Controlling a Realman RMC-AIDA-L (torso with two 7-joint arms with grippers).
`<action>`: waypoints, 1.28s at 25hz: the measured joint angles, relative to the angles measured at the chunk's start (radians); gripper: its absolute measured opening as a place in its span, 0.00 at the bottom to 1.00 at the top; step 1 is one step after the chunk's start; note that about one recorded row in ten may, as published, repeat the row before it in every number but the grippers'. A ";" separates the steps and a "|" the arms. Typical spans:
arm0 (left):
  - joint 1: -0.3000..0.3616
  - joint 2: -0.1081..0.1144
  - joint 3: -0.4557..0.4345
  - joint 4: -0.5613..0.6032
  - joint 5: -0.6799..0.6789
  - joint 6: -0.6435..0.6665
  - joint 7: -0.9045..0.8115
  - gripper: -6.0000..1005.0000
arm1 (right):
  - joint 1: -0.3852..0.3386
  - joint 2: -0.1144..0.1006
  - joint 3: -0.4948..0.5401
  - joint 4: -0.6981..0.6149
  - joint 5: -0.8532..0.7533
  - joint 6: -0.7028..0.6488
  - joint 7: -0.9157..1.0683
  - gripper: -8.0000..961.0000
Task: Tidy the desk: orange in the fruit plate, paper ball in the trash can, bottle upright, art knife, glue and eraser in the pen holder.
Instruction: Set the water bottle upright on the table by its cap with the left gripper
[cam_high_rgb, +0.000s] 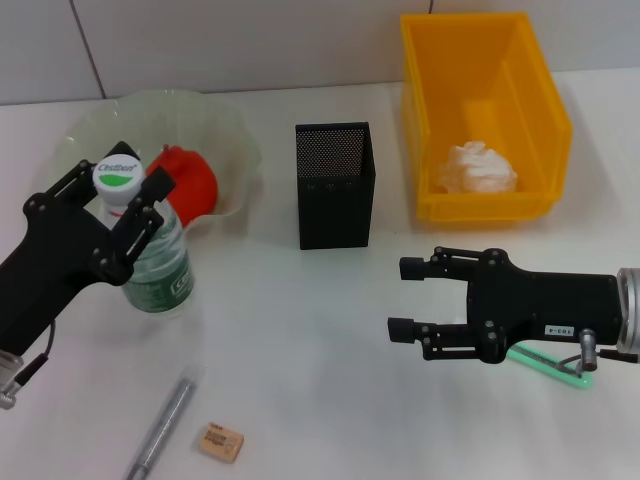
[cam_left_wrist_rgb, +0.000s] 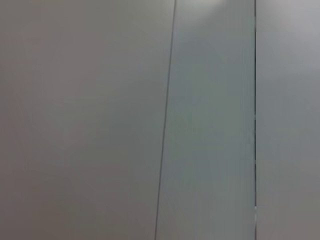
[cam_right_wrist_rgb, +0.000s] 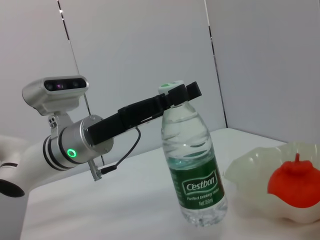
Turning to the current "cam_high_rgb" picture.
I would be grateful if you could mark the white paper ball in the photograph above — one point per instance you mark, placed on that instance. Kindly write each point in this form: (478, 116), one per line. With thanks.
(475, 170)

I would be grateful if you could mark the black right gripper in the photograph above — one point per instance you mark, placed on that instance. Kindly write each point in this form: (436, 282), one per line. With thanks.
(545, 305)

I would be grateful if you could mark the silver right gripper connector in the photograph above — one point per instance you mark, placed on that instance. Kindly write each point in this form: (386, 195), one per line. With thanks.
(588, 347)

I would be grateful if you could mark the yellow plastic bin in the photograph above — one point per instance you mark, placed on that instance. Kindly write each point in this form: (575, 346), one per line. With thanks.
(480, 90)

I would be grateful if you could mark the beige eraser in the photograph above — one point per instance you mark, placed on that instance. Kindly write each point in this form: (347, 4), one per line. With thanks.
(220, 441)

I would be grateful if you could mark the pale green glass fruit plate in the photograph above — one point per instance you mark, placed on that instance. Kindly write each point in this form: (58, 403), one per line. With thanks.
(150, 120)

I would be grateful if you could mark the black mesh pen holder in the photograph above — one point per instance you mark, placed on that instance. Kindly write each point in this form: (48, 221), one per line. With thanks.
(332, 210)

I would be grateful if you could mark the silver metal pen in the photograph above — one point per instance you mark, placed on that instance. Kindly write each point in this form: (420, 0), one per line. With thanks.
(160, 430)

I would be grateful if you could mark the mint green utility knife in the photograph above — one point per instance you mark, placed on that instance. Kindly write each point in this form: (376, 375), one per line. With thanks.
(545, 367)

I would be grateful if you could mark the clear green-label water bottle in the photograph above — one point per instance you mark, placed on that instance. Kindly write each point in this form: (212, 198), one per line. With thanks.
(160, 270)

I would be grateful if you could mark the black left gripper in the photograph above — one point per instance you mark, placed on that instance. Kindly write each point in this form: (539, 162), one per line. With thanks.
(55, 260)

